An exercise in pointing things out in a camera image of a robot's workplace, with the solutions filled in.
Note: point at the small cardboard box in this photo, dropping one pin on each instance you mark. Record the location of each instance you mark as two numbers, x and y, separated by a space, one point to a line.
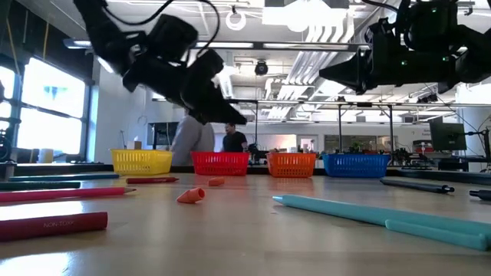
137 145

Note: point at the dark computer monitor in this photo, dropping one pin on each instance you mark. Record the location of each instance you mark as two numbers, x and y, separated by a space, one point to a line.
447 136
161 134

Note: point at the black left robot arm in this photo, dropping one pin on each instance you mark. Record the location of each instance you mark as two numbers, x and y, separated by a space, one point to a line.
99 30

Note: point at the red crayon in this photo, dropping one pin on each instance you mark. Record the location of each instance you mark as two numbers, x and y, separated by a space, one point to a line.
151 180
53 226

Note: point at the black pen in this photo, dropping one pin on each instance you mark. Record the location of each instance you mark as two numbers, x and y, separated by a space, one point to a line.
418 186
481 194

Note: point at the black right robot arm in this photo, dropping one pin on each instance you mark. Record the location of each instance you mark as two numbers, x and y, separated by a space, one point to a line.
475 57

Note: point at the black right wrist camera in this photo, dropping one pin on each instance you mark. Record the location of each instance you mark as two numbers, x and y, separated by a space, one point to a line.
429 23

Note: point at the yellow plastic basket bin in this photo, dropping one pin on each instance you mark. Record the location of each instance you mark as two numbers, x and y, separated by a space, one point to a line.
142 163

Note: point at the pink pencil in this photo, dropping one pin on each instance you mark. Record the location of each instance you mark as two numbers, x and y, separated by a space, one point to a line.
57 194

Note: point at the green crayon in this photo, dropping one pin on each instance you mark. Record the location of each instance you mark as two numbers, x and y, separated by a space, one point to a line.
38 186

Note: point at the red plastic basket bin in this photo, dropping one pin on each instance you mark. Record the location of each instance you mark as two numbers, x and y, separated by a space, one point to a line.
220 164

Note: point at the black overhead camera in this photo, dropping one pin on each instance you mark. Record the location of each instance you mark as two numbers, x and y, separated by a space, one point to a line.
261 68

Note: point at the blue pencil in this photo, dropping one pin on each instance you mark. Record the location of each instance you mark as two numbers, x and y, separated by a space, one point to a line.
65 177

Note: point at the black background rig frame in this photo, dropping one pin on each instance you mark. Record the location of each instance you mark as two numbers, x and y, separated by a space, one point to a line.
339 130

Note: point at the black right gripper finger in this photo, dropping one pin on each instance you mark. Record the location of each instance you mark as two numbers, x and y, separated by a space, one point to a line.
343 73

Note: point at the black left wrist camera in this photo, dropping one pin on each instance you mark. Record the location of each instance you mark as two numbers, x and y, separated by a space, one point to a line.
172 36

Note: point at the blue plastic basket bin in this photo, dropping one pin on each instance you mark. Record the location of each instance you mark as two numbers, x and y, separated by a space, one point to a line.
356 165

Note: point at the teal pen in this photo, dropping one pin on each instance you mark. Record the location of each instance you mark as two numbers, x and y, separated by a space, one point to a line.
345 212

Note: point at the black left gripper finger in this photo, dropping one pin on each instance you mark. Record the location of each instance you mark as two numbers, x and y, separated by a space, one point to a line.
215 111

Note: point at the orange pencil-cap eraser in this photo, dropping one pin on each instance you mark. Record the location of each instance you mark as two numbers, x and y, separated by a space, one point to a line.
190 195
216 181

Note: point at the person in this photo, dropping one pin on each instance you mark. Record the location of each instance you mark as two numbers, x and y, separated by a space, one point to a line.
192 142
234 142

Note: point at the orange plastic basket bin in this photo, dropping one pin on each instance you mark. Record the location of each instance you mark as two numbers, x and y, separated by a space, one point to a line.
291 165

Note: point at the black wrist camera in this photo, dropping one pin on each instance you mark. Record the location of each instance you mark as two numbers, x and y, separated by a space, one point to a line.
429 23
172 36

